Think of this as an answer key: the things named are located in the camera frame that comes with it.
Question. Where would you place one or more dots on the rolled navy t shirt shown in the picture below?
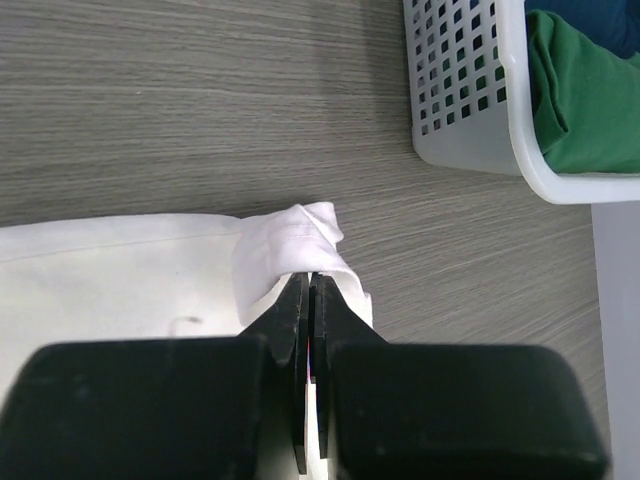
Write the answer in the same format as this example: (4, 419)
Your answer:
(611, 24)

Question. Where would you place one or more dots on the rolled green t shirt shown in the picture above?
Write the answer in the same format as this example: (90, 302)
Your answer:
(585, 100)

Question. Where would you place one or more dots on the white t shirt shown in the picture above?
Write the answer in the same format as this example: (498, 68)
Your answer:
(164, 276)

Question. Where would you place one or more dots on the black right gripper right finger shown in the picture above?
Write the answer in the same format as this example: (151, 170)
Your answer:
(443, 411)

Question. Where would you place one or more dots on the white plastic basket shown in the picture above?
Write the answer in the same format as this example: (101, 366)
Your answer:
(470, 99)

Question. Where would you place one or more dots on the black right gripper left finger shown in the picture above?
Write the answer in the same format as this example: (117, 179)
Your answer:
(229, 407)

